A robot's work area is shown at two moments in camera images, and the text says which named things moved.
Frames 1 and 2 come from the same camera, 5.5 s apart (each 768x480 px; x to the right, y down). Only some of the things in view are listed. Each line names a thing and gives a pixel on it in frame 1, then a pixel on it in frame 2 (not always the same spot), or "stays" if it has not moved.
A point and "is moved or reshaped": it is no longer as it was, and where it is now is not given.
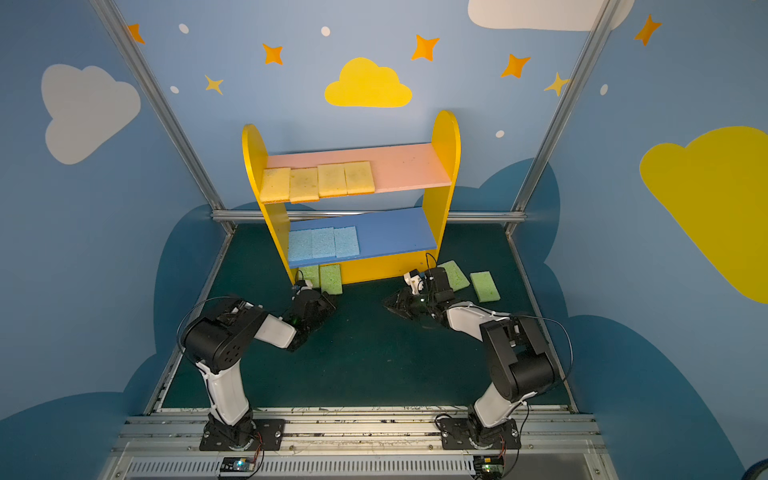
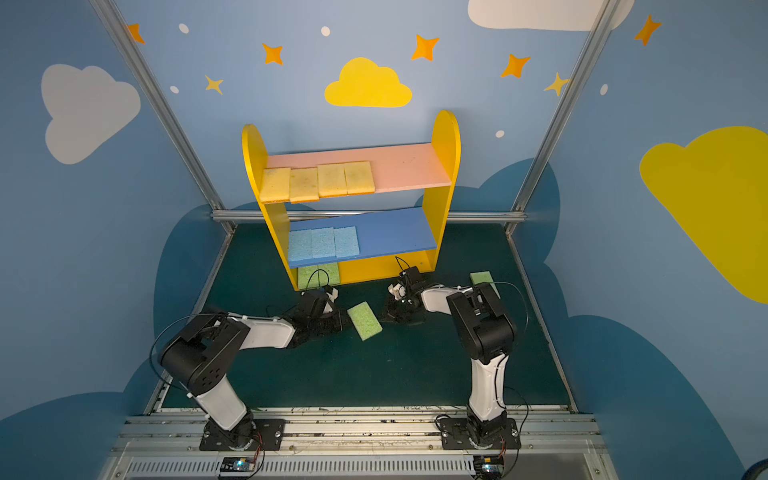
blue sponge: x=323 y=243 stays
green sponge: x=457 y=280 → x=364 y=320
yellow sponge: x=275 y=185 stays
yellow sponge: x=359 y=177 stays
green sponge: x=331 y=279 is moved or reshaped
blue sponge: x=300 y=245 stays
